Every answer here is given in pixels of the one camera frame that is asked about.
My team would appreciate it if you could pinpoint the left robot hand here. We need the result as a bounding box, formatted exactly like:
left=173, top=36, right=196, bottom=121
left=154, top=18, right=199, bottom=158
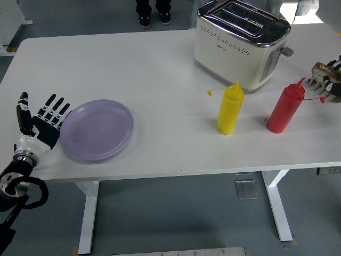
left=14, top=92, right=71, bottom=161

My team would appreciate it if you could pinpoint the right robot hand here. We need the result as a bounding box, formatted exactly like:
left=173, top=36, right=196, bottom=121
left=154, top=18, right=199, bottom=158
left=322, top=54, right=341, bottom=97

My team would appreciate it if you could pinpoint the slice of bread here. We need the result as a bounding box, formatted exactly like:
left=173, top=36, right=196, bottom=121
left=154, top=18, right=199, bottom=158
left=311, top=62, right=341, bottom=81

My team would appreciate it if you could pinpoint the purple plate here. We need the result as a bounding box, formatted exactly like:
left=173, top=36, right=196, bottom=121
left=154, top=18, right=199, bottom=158
left=59, top=99, right=135, bottom=162

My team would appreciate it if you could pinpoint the cream and chrome toaster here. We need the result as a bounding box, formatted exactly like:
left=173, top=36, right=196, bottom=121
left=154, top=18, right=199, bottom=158
left=193, top=0, right=294, bottom=93

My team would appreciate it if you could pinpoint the metal toast rack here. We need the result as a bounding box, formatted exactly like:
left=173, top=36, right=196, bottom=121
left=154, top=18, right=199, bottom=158
left=306, top=71, right=341, bottom=103

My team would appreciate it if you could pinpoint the red squeeze bottle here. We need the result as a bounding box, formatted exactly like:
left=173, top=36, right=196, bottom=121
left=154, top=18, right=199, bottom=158
left=266, top=77, right=326, bottom=134

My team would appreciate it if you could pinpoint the table control box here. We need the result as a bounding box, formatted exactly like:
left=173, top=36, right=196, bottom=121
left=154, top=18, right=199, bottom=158
left=316, top=167, right=341, bottom=176

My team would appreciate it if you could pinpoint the white table leg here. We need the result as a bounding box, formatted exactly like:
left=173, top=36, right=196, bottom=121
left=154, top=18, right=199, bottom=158
left=261, top=169, right=294, bottom=243
left=74, top=180, right=101, bottom=254

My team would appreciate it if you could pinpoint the yellow squeeze bottle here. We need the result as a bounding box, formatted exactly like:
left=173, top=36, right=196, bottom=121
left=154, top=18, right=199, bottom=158
left=207, top=81, right=245, bottom=135

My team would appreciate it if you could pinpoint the white equipment cabinet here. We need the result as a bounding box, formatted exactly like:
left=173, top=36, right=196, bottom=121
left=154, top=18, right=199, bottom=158
left=0, top=0, right=34, bottom=57

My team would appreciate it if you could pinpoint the metal floor outlet cover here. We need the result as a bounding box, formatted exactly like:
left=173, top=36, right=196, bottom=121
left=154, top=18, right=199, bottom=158
left=234, top=179, right=259, bottom=200

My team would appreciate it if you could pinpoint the metal base plate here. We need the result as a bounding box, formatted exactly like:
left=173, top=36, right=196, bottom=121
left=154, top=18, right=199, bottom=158
left=111, top=246, right=247, bottom=256

